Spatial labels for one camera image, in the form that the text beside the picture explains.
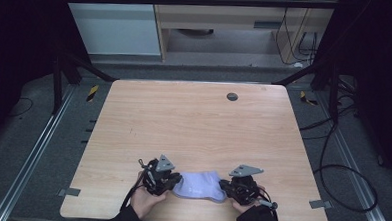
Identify black horizontal frame bar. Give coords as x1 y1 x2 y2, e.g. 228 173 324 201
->
59 0 341 16

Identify light wooden desk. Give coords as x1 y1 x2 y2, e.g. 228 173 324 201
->
148 0 340 70

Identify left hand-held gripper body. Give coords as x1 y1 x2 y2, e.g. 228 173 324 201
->
136 153 177 198

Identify right hand-held gripper cable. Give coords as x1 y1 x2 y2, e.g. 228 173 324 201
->
255 187 281 212

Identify hand-held gripper cable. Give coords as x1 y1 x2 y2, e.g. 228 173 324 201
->
255 187 281 212
119 157 154 214

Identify person's right hand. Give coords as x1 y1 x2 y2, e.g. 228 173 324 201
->
231 186 268 215

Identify aluminium floor rail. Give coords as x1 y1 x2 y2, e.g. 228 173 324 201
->
0 81 77 221
310 90 392 221

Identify pale lavender cloth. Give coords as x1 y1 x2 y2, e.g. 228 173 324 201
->
172 169 229 204

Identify black cables behind wooden desk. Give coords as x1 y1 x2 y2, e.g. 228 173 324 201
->
273 0 321 68

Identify person's left hand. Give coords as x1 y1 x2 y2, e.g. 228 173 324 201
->
129 184 168 221

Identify white cabinet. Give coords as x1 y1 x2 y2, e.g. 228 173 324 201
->
56 0 165 59

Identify black metal stand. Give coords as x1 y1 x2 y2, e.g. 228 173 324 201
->
271 55 343 125
49 45 120 119

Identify grey tape strip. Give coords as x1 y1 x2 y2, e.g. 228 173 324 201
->
57 187 82 199
308 199 333 211

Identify thin black floor cable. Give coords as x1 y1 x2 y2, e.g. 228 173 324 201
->
6 96 34 119

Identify left hand-held gripper cable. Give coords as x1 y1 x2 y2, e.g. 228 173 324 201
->
119 157 154 214

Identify black curtain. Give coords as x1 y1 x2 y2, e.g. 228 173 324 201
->
0 0 95 154
309 0 392 187

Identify long black floor cable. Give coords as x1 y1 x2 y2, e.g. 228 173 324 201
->
294 94 383 214

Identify yellow black striped tape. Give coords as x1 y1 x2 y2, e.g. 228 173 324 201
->
85 84 100 103
298 90 319 107

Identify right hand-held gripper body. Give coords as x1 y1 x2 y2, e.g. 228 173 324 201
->
227 164 265 207

